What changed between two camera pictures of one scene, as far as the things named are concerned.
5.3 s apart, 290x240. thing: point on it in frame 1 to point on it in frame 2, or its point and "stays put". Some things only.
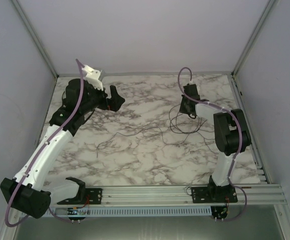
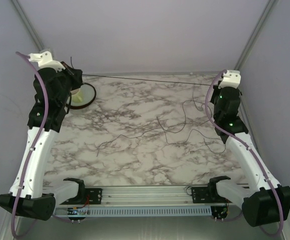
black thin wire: (189, 134) to (137, 78)
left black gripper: (114, 102) to (76, 78)
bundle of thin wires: (137, 132) to (163, 129)
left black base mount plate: (95, 195) stays put
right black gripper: (182, 109) to (217, 90)
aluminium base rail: (181, 195) stays put
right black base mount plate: (214, 194) stays put
